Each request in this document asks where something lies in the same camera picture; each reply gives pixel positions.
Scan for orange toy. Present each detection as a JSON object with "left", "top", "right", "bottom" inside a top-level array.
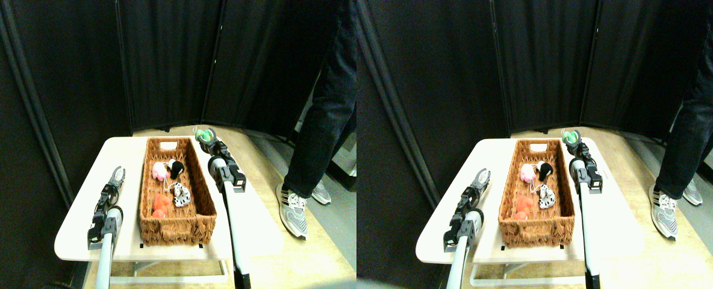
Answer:
[
  {"left": 511, "top": 195, "right": 535, "bottom": 221},
  {"left": 151, "top": 193, "right": 174, "bottom": 219}
]

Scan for low white table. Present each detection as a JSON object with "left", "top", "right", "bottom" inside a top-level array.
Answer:
[
  {"left": 416, "top": 138, "right": 645, "bottom": 287},
  {"left": 54, "top": 136, "right": 284, "bottom": 285}
]

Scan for brown wicker basket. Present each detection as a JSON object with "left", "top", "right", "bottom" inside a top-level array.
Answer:
[
  {"left": 139, "top": 138, "right": 217, "bottom": 246},
  {"left": 499, "top": 140, "right": 576, "bottom": 247}
]

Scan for grey curtain stand pole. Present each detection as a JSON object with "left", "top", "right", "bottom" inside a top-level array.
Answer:
[
  {"left": 356, "top": 0, "right": 443, "bottom": 210},
  {"left": 0, "top": 0, "right": 74, "bottom": 208}
]

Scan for person's legs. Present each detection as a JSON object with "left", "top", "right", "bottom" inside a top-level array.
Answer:
[
  {"left": 275, "top": 0, "right": 357, "bottom": 240},
  {"left": 649, "top": 0, "right": 713, "bottom": 241}
]

